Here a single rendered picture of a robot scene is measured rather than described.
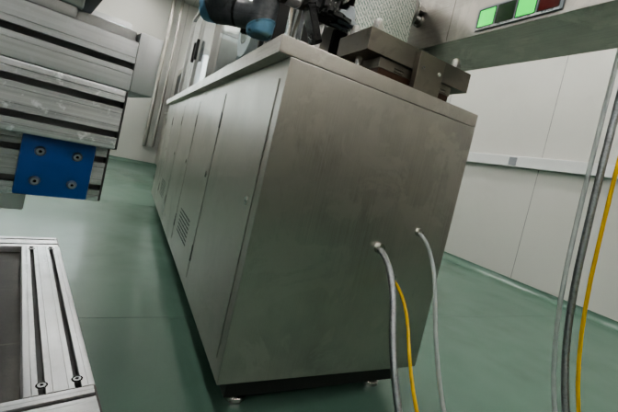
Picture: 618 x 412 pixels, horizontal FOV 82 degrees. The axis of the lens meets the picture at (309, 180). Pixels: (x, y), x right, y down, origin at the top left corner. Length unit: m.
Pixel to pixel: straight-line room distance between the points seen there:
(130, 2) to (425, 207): 6.22
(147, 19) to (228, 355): 6.21
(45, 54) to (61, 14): 0.06
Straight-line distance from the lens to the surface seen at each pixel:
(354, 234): 0.94
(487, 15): 1.27
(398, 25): 1.34
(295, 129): 0.81
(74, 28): 0.60
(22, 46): 0.59
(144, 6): 6.82
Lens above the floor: 0.64
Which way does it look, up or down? 2 degrees down
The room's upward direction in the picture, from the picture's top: 13 degrees clockwise
